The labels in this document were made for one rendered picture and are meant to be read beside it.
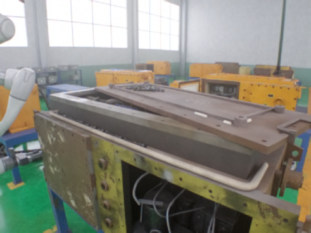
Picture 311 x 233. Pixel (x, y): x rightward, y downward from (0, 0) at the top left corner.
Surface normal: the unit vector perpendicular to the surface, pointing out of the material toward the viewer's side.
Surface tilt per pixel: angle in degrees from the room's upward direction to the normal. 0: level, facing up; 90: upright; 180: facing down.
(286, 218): 90
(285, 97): 90
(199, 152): 90
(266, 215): 90
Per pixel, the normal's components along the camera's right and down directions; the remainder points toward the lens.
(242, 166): -0.64, 0.22
